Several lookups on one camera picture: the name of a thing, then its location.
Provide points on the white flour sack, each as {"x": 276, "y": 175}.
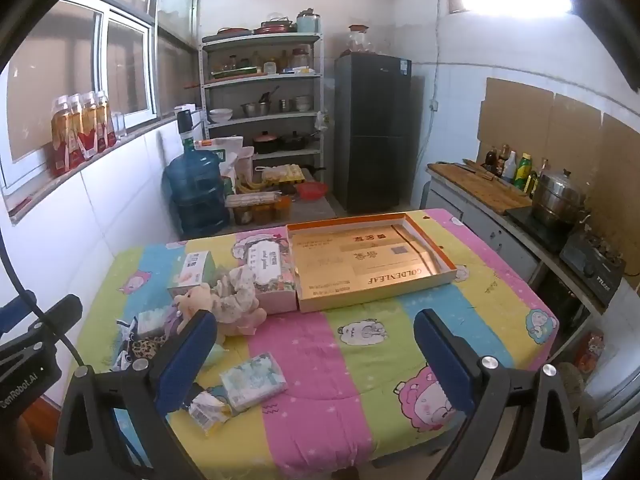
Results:
{"x": 220, "y": 152}

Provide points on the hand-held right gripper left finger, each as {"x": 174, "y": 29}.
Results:
{"x": 192, "y": 355}

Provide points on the green yellow bottle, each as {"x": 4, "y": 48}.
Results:
{"x": 523, "y": 172}

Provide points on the red plastic bowl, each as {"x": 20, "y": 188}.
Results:
{"x": 310, "y": 191}

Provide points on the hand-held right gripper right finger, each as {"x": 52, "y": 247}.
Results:
{"x": 440, "y": 355}

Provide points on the black refrigerator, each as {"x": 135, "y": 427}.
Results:
{"x": 372, "y": 110}

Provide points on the gold cardboard box orange rim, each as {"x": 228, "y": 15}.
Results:
{"x": 340, "y": 270}

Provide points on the black wok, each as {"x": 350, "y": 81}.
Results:
{"x": 297, "y": 141}

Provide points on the egg tray with eggs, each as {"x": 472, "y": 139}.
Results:
{"x": 282, "y": 174}

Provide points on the black induction cooker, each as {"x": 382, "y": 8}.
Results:
{"x": 535, "y": 232}

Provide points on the kitchen knife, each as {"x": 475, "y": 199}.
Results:
{"x": 479, "y": 169}

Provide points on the glass jar red lid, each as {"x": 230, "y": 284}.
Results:
{"x": 362, "y": 42}

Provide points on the teal canister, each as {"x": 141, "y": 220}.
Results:
{"x": 308, "y": 22}

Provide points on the white frame sliding window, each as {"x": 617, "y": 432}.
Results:
{"x": 102, "y": 60}

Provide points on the green patterned tissue pack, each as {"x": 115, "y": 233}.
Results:
{"x": 254, "y": 380}

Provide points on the floral tissue box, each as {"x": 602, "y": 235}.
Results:
{"x": 272, "y": 265}

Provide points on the pale blue tissue pack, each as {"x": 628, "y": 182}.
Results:
{"x": 150, "y": 322}

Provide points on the grey kitchen cabinet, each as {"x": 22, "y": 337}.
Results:
{"x": 480, "y": 235}

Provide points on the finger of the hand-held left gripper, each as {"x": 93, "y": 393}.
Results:
{"x": 57, "y": 315}
{"x": 17, "y": 310}

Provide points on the cardboard wall panel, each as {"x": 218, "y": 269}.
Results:
{"x": 617, "y": 175}
{"x": 515, "y": 115}
{"x": 575, "y": 132}

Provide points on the bunch of bananas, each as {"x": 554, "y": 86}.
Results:
{"x": 250, "y": 187}

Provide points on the stack of white bowls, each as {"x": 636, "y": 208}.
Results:
{"x": 221, "y": 116}

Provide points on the dark sauce bottle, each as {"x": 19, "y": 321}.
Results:
{"x": 491, "y": 162}
{"x": 503, "y": 155}

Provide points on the blue water jug with pump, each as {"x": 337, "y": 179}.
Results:
{"x": 195, "y": 185}

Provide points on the pink plastic bag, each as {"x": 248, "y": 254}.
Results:
{"x": 245, "y": 162}

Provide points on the clear drinking glass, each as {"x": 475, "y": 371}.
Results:
{"x": 120, "y": 126}

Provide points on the black gas stove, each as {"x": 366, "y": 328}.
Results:
{"x": 592, "y": 270}

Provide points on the teddy bear pink dress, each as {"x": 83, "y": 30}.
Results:
{"x": 240, "y": 300}

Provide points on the low grey table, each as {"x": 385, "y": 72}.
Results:
{"x": 315, "y": 207}

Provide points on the white plastic bottle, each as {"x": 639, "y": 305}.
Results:
{"x": 509, "y": 170}

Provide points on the grey metal shelf rack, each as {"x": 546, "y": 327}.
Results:
{"x": 265, "y": 78}

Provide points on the wooden cutting board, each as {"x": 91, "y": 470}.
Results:
{"x": 480, "y": 190}

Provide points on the steel steamer pot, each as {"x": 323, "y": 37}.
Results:
{"x": 557, "y": 200}

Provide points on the yellow white small packet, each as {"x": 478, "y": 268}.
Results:
{"x": 207, "y": 412}

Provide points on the black pot red lid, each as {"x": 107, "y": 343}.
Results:
{"x": 265, "y": 142}

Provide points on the steel bowl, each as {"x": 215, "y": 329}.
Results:
{"x": 255, "y": 109}

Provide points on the colourful cartoon printed blanket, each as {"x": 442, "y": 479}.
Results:
{"x": 310, "y": 360}

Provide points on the red lidded pan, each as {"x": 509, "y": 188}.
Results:
{"x": 276, "y": 27}

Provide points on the small white green box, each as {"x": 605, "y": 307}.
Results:
{"x": 195, "y": 267}

